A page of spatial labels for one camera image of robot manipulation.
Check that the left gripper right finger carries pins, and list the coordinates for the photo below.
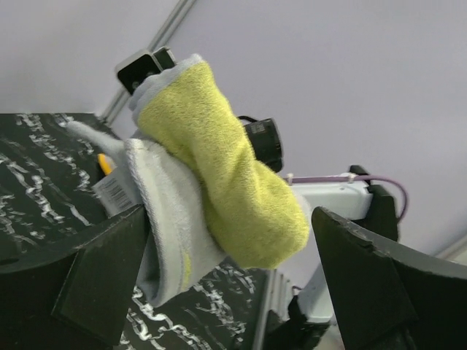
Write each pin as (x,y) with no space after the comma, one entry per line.
(386,295)

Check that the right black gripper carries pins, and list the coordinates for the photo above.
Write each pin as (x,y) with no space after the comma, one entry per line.
(265,141)

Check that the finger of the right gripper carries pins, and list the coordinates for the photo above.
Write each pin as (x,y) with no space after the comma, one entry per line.
(133,71)

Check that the grey yellow frog towel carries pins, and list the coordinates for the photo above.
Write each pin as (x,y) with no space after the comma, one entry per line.
(207,196)

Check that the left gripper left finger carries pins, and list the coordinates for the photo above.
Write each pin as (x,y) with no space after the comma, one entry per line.
(74,293)

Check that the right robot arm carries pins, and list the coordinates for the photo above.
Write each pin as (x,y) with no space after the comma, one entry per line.
(353,200)

